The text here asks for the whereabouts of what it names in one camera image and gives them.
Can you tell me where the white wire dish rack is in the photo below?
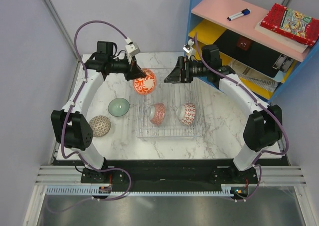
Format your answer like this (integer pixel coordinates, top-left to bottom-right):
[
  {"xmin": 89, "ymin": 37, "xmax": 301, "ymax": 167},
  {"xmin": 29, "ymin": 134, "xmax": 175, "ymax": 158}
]
[{"xmin": 136, "ymin": 68, "xmax": 202, "ymax": 140}]

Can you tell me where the blue whiteboard marker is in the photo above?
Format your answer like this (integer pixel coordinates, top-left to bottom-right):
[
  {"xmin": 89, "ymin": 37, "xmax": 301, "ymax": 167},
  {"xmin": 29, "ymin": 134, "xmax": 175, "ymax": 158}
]
[{"xmin": 227, "ymin": 8, "xmax": 251, "ymax": 21}]

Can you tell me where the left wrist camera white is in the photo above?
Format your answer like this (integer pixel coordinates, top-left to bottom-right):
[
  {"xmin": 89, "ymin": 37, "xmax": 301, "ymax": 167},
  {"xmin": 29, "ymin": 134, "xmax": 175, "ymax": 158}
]
[{"xmin": 125, "ymin": 37, "xmax": 141, "ymax": 57}]

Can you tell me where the blue triangle pattern bowl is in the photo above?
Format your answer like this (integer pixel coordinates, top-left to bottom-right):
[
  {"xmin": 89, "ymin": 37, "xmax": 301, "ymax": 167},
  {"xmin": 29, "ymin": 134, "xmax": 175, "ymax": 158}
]
[{"xmin": 176, "ymin": 103, "xmax": 196, "ymax": 126}]

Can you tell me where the blue shelf unit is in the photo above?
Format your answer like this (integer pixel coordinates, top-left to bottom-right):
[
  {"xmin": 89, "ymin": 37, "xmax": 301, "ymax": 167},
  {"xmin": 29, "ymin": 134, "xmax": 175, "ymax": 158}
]
[{"xmin": 186, "ymin": 0, "xmax": 319, "ymax": 103}]

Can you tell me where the black clipboard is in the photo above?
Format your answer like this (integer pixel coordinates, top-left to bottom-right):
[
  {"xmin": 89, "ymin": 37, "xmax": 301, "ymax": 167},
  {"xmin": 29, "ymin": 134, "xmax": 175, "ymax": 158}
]
[{"xmin": 214, "ymin": 30, "xmax": 294, "ymax": 78}]

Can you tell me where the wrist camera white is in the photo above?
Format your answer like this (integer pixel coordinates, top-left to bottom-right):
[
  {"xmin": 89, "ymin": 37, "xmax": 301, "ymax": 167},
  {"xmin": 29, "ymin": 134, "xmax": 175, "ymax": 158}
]
[
  {"xmin": 125, "ymin": 37, "xmax": 141, "ymax": 57},
  {"xmin": 183, "ymin": 39, "xmax": 196, "ymax": 59}
]

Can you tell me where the brown lattice pattern bowl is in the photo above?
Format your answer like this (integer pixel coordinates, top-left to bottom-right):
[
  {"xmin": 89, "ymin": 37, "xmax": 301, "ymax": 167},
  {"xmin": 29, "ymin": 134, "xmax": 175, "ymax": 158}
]
[{"xmin": 89, "ymin": 115, "xmax": 111, "ymax": 137}]

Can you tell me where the white cable duct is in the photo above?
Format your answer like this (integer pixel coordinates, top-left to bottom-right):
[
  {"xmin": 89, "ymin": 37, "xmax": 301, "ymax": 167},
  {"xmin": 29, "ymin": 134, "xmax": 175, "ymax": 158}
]
[{"xmin": 45, "ymin": 185, "xmax": 235, "ymax": 197}]

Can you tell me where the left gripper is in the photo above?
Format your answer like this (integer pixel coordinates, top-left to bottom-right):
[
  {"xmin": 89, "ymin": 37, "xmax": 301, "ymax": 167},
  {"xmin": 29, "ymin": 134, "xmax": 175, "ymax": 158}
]
[{"xmin": 108, "ymin": 54, "xmax": 145, "ymax": 82}]

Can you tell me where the orange leaf pattern bowl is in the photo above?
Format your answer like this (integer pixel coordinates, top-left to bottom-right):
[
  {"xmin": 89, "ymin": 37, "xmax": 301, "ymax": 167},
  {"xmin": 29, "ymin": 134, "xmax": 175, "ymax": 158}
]
[{"xmin": 133, "ymin": 69, "xmax": 157, "ymax": 95}]

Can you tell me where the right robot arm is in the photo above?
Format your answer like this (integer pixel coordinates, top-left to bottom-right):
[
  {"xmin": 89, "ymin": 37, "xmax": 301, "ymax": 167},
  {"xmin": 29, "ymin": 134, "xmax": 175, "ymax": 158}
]
[{"xmin": 164, "ymin": 44, "xmax": 283, "ymax": 183}]

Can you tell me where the purple cable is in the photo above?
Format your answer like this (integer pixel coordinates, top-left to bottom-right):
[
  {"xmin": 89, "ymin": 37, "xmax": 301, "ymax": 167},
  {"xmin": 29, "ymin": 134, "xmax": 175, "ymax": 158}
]
[
  {"xmin": 44, "ymin": 20, "xmax": 133, "ymax": 214},
  {"xmin": 189, "ymin": 32, "xmax": 290, "ymax": 203}
]

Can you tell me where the grey book under red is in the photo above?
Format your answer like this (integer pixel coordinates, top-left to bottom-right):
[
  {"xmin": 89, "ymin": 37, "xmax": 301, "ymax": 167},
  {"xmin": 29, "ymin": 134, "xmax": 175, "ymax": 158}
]
[{"xmin": 255, "ymin": 22, "xmax": 308, "ymax": 53}]

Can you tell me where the green ribbed bowl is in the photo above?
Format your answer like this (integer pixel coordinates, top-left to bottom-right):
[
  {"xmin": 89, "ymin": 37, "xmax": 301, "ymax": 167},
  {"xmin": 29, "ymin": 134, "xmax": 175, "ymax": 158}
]
[{"xmin": 108, "ymin": 98, "xmax": 130, "ymax": 117}]

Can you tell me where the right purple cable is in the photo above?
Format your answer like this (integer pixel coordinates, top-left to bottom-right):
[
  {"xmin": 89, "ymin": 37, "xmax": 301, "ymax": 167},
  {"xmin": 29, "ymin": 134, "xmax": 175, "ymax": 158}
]
[{"xmin": 189, "ymin": 32, "xmax": 290, "ymax": 203}]

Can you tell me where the spiral notebook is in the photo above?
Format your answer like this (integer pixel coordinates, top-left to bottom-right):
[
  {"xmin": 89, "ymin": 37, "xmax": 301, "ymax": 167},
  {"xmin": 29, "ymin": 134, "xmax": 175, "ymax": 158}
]
[{"xmin": 229, "ymin": 60, "xmax": 278, "ymax": 92}]

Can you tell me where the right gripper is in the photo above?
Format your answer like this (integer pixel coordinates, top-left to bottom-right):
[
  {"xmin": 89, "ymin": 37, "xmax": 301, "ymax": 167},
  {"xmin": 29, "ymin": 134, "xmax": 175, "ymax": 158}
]
[{"xmin": 164, "ymin": 56, "xmax": 209, "ymax": 84}]

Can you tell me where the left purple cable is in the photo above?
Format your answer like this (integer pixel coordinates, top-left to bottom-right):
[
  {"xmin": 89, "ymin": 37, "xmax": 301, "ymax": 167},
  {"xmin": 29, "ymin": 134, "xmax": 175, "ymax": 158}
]
[{"xmin": 44, "ymin": 20, "xmax": 133, "ymax": 214}]

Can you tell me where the brown cube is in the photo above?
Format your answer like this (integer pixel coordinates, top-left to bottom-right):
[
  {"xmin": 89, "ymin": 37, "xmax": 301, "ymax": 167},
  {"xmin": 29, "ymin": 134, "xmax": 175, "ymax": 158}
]
[{"xmin": 236, "ymin": 36, "xmax": 253, "ymax": 51}]

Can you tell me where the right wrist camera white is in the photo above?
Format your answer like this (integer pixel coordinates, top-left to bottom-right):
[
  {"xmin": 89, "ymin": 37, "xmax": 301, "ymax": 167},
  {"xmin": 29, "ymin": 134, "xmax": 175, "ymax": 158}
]
[{"xmin": 183, "ymin": 39, "xmax": 196, "ymax": 59}]

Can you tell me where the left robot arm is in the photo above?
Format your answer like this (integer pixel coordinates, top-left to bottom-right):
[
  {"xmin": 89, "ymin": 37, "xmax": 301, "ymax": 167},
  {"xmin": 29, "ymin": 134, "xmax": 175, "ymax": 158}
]
[{"xmin": 51, "ymin": 39, "xmax": 146, "ymax": 183}]

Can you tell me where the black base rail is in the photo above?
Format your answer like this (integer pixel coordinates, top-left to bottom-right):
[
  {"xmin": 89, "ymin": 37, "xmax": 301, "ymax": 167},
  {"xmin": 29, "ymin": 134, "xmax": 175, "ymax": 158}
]
[{"xmin": 81, "ymin": 159, "xmax": 258, "ymax": 193}]

